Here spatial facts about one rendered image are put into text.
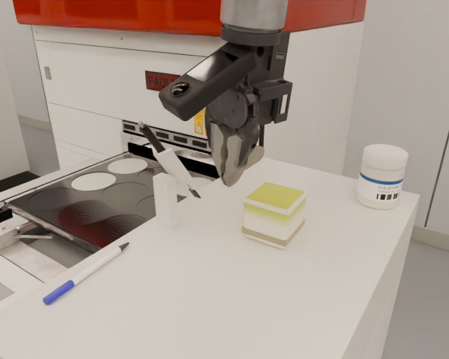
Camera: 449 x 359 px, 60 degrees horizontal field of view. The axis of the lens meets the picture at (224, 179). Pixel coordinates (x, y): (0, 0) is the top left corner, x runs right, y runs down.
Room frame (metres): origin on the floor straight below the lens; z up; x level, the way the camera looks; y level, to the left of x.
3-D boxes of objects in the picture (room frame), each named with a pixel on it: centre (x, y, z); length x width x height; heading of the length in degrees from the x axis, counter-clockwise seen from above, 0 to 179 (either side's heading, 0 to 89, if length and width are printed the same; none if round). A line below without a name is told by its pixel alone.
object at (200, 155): (0.95, 0.12, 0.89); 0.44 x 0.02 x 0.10; 56
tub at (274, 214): (0.50, -0.07, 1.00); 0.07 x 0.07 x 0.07; 58
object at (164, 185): (0.54, 0.08, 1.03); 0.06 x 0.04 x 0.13; 146
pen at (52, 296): (0.41, 0.18, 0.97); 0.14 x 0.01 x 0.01; 150
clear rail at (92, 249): (0.62, 0.32, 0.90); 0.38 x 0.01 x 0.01; 56
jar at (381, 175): (0.61, -0.27, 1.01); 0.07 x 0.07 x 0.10
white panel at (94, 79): (1.07, 0.25, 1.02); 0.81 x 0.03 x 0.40; 56
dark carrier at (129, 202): (0.77, 0.22, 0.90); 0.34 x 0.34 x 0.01; 56
